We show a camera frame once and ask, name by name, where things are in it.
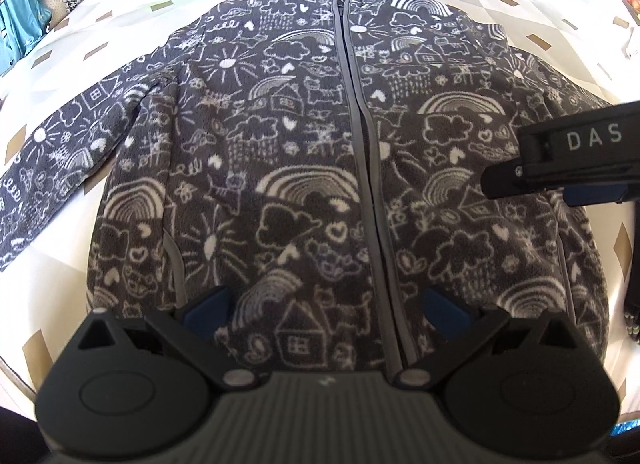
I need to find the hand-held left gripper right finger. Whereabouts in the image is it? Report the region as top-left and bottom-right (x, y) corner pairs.
(395, 287), (586, 387)

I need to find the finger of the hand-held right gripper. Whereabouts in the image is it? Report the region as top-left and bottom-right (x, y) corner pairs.
(481, 162), (640, 207)

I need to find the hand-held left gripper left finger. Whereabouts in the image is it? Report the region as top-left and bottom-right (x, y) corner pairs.
(72, 286), (261, 390)

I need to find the grey doodle print fleece jacket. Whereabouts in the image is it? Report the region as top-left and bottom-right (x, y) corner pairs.
(0, 0), (621, 380)

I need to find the light blue cartoon garment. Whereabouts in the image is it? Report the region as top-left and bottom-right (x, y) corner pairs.
(0, 0), (53, 77)

